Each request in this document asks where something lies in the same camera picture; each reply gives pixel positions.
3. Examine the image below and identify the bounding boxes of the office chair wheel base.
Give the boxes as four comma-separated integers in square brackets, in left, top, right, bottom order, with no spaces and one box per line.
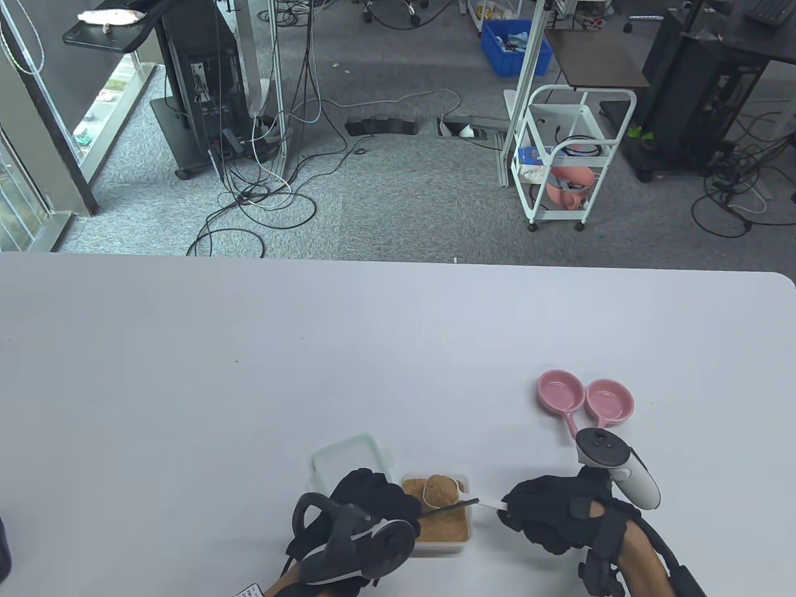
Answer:
[363,0,430,29]

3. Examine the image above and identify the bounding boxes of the black white hand controller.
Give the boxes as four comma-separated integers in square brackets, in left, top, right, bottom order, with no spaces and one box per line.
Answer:
[575,428,661,511]
[292,493,416,585]

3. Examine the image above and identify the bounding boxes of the blue plastic bin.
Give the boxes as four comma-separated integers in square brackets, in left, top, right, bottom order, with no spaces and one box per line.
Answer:
[480,19,554,78]

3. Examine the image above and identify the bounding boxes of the tangle of floor cables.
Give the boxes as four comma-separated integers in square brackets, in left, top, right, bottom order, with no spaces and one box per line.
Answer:
[187,0,464,257]
[692,99,796,238]

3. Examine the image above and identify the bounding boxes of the black desk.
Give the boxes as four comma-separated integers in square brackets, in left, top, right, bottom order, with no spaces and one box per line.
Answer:
[715,0,796,63]

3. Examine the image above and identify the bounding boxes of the silver metal frame post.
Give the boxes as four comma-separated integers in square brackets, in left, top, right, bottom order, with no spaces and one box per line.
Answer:
[269,0,288,181]
[497,0,551,187]

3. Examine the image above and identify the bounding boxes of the clear plastic sugar container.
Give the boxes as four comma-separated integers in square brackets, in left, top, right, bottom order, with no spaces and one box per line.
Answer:
[401,474,471,556]

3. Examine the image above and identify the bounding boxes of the white plastic coffee spoon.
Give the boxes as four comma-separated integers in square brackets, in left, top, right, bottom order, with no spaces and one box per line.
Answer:
[423,476,509,514]

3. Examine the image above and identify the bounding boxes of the person's left forearm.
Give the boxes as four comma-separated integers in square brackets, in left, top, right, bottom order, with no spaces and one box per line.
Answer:
[264,569,312,597]

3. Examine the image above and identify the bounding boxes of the black computer rack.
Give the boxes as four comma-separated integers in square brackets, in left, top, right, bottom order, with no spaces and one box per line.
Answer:
[622,6,772,182]

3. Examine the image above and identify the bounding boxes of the black wheeled equipment stand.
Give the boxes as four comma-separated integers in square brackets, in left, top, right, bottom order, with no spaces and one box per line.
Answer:
[149,0,287,181]

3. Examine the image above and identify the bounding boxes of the grey disposable spoon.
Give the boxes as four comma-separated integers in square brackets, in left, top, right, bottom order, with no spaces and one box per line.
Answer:
[418,497,481,518]

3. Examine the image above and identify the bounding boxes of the white rolling cart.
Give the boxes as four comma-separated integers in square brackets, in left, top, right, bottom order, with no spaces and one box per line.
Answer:
[514,85,638,233]

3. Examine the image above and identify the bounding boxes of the person's right forearm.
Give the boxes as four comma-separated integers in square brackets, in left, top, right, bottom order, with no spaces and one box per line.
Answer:
[622,519,675,597]

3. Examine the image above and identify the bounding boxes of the black power strip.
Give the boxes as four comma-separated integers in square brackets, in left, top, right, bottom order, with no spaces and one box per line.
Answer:
[345,116,420,136]

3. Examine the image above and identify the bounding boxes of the brown top stand table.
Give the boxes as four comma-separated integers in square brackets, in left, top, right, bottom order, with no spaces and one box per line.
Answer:
[545,28,651,89]

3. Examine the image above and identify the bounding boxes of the black tray shelf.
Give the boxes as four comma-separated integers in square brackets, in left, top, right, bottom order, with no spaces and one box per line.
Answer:
[62,9,162,52]

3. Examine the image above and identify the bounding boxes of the pink handled ceramic dish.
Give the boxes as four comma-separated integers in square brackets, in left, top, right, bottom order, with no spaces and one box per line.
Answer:
[585,379,636,430]
[537,370,586,436]

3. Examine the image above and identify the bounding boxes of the grey floor socket box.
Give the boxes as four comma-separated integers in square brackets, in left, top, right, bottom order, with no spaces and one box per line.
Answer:
[437,114,507,141]

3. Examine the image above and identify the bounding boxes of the black keyboard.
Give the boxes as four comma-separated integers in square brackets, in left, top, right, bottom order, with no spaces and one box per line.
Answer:
[743,0,796,27]

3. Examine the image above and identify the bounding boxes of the white cloth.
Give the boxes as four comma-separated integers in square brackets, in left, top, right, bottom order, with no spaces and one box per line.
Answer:
[77,9,147,29]

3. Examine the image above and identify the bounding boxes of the person's left hand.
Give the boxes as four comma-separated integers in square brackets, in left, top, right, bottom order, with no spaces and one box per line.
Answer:
[286,470,423,597]

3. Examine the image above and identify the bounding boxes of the person's right hand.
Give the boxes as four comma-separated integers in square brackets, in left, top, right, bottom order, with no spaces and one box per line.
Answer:
[497,468,641,557]

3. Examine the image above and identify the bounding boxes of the pink plastic basin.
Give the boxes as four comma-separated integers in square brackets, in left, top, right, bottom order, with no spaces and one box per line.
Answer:
[545,165,596,209]

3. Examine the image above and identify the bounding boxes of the clear container lid green seal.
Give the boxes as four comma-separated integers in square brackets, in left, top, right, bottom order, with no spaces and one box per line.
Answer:
[311,433,397,492]

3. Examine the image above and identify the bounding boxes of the scooped brown sugar granules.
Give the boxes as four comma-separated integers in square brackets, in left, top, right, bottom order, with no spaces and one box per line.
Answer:
[425,475,460,509]

